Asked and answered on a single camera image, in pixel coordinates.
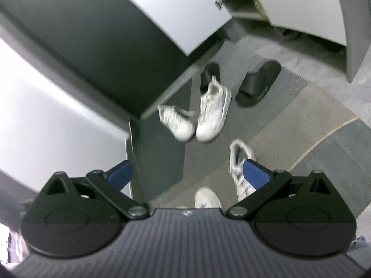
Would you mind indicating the yellow-green shoe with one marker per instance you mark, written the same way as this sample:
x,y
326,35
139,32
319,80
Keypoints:
x,y
258,4

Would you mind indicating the white cabinet door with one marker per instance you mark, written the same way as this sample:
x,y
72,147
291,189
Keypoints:
x,y
174,8

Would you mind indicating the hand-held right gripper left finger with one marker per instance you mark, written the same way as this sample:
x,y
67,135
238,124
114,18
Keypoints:
x,y
120,175

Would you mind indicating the grey slipper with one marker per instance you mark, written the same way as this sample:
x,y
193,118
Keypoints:
x,y
287,33

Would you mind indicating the dark entry door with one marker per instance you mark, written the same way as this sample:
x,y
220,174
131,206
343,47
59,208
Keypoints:
x,y
87,34

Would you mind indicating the chunky white sneaker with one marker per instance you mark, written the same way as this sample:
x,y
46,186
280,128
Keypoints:
x,y
213,115
243,186

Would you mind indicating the plain white sneaker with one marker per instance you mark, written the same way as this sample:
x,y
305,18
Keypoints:
x,y
178,123
207,198

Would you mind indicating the grey patterned floor mat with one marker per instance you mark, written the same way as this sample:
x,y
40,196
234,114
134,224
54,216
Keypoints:
x,y
260,127

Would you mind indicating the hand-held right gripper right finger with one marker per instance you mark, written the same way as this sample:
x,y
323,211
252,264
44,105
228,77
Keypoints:
x,y
256,175

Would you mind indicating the black slide sandal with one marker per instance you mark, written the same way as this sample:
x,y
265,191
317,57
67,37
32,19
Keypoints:
x,y
209,73
256,85

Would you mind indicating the white shoe cabinet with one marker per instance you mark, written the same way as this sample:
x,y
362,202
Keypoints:
x,y
359,34

